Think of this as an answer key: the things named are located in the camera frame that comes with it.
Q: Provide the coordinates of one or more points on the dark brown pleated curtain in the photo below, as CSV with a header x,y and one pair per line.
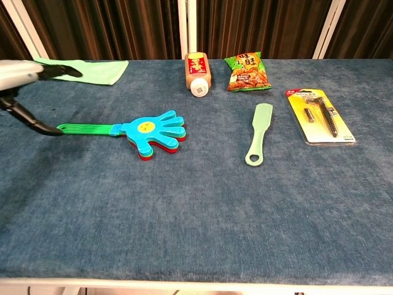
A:
x,y
107,27

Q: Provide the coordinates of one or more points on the green snack bag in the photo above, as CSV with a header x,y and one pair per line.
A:
x,y
247,72

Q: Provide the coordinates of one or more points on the light green plastic paddle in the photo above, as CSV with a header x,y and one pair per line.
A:
x,y
261,126

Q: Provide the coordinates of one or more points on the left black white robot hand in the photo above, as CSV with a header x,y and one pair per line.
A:
x,y
15,73

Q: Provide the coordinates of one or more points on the blue fabric table cover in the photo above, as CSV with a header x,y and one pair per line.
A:
x,y
196,199

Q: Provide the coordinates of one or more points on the white frame post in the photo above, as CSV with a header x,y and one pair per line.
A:
x,y
330,27
27,27
187,27

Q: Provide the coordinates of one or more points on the razor in yellow blister pack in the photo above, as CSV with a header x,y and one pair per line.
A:
x,y
320,116

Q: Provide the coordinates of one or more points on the brown sauce bottle red label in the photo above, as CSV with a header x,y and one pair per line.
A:
x,y
198,73

